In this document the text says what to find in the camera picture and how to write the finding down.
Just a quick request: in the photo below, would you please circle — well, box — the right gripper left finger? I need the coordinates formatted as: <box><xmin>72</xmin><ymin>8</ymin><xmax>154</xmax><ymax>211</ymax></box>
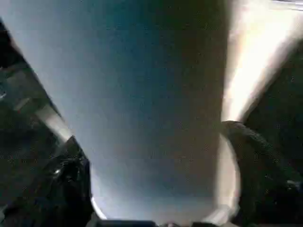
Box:
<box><xmin>0</xmin><ymin>135</ymin><xmax>93</xmax><ymax>227</ymax></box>

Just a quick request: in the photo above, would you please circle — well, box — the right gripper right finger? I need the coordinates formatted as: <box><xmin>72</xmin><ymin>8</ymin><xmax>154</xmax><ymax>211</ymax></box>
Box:
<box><xmin>220</xmin><ymin>120</ymin><xmax>303</xmax><ymax>227</ymax></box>

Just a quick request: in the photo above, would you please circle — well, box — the white plastic table leg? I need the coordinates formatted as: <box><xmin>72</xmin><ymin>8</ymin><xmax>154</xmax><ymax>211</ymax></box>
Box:
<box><xmin>0</xmin><ymin>0</ymin><xmax>242</xmax><ymax>222</ymax></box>

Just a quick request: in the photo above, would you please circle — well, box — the white plastic table top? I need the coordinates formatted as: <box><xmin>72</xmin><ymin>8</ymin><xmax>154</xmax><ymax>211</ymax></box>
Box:
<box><xmin>220</xmin><ymin>0</ymin><xmax>303</xmax><ymax>123</ymax></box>

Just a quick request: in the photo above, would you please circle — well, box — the black table mat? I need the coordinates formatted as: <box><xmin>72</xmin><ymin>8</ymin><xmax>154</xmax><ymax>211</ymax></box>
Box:
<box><xmin>0</xmin><ymin>16</ymin><xmax>303</xmax><ymax>227</ymax></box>

